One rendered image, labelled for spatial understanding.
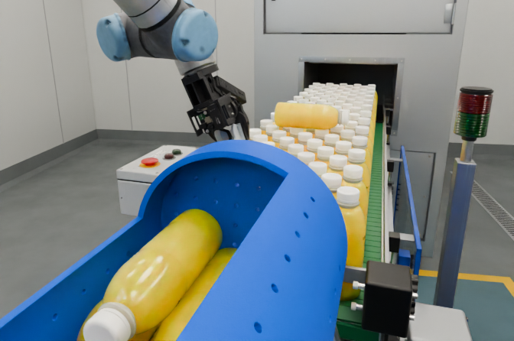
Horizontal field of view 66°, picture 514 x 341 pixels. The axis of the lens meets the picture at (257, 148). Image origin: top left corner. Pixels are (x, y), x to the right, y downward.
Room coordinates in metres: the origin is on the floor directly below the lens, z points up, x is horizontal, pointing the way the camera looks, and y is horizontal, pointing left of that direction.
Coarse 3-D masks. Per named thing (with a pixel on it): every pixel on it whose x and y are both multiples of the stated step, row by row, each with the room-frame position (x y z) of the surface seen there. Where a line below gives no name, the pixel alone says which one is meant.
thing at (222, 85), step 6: (216, 78) 0.79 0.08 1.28; (216, 84) 0.78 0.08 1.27; (222, 84) 0.79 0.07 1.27; (228, 84) 0.82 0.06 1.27; (222, 90) 0.80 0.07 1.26; (228, 90) 0.80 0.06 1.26; (234, 90) 0.83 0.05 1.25; (240, 90) 0.85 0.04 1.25; (240, 96) 0.84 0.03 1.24; (240, 102) 0.85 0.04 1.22
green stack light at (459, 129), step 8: (456, 112) 0.84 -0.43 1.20; (456, 120) 0.83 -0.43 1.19; (464, 120) 0.81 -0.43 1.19; (472, 120) 0.80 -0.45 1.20; (480, 120) 0.80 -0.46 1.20; (488, 120) 0.81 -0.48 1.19; (456, 128) 0.83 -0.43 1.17; (464, 128) 0.81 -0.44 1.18; (472, 128) 0.80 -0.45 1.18; (480, 128) 0.80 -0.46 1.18; (464, 136) 0.81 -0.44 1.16; (472, 136) 0.80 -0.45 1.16; (480, 136) 0.80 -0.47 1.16
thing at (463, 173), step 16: (464, 176) 0.81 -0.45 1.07; (464, 192) 0.81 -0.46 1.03; (448, 208) 0.84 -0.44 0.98; (464, 208) 0.81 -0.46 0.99; (448, 224) 0.82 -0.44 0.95; (464, 224) 0.81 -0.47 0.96; (448, 240) 0.82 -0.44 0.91; (448, 256) 0.82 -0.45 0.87; (448, 272) 0.81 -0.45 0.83; (448, 288) 0.81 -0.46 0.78; (448, 304) 0.81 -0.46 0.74
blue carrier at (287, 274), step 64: (192, 192) 0.53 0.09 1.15; (256, 192) 0.50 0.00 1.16; (320, 192) 0.45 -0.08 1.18; (128, 256) 0.46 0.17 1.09; (256, 256) 0.27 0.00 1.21; (320, 256) 0.34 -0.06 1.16; (0, 320) 0.29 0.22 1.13; (64, 320) 0.35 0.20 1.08; (192, 320) 0.19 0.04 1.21; (256, 320) 0.22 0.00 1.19; (320, 320) 0.28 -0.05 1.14
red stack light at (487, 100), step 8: (464, 96) 0.82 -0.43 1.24; (472, 96) 0.81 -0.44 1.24; (480, 96) 0.80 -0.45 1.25; (488, 96) 0.80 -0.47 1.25; (464, 104) 0.82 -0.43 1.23; (472, 104) 0.81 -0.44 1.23; (480, 104) 0.80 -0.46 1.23; (488, 104) 0.80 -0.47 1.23; (464, 112) 0.82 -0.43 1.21; (472, 112) 0.80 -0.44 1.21; (480, 112) 0.80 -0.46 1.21; (488, 112) 0.80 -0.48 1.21
